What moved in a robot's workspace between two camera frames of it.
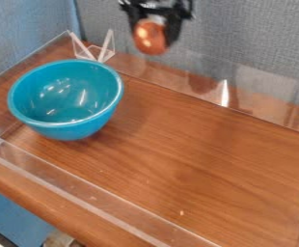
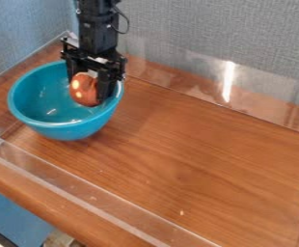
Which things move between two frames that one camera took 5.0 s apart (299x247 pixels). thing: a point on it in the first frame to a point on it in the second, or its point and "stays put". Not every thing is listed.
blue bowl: [66, 97] stays put
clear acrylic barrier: [204, 164] stays put
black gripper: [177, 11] to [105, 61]
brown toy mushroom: [150, 35] to [85, 90]
